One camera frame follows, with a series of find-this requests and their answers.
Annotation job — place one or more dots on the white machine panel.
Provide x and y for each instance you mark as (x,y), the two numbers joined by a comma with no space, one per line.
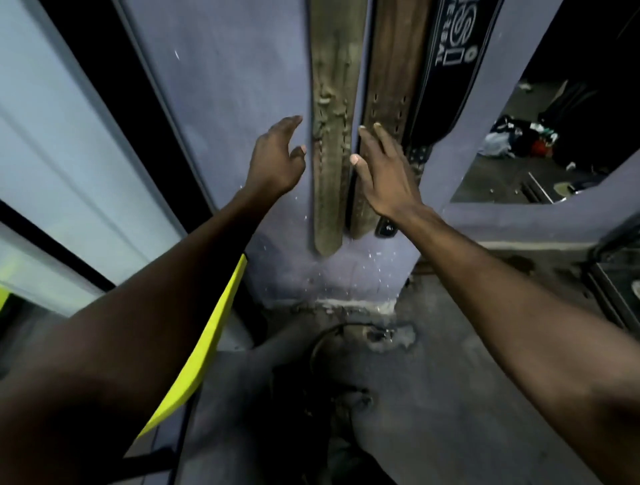
(75,150)

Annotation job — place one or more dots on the olive green belt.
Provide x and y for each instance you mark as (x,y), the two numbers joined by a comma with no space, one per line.
(335,75)

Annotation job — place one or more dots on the person's left hand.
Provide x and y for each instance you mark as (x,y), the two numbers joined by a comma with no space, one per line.
(272,165)

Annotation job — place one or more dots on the heap of mixed clutter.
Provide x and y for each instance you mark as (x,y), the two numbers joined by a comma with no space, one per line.
(525,137)

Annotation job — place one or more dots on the black framed glass case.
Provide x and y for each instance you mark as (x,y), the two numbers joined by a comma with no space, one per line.
(617,280)

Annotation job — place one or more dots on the yellow machine frame bar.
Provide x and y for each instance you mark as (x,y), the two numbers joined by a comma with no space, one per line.
(215,325)

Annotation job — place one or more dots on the black belt with white print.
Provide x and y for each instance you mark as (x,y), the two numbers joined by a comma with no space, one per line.
(450,100)

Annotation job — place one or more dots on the brown leather belt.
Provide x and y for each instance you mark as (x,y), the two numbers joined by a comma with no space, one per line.
(395,50)

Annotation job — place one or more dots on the metal frame piece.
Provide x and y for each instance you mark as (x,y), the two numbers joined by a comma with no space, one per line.
(537,187)

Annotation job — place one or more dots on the person's right forearm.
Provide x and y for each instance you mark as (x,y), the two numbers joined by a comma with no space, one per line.
(525,325)

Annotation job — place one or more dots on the person's right hand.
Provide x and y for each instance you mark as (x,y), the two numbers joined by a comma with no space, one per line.
(390,185)

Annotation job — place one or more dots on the person's left forearm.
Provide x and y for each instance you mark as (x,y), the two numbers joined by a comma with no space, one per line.
(125,340)

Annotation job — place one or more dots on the pale round dish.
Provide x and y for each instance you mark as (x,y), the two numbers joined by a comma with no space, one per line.
(564,190)

